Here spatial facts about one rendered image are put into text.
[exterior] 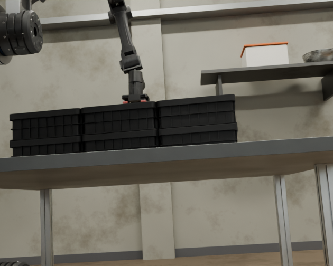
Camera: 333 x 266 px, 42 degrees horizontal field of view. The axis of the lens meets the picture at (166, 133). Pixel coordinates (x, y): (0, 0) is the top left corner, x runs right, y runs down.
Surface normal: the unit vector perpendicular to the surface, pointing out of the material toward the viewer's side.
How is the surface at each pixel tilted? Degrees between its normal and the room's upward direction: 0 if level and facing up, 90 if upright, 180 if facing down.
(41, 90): 90
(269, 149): 90
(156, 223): 90
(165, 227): 90
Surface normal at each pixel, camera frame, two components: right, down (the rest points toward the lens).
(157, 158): -0.06, -0.15
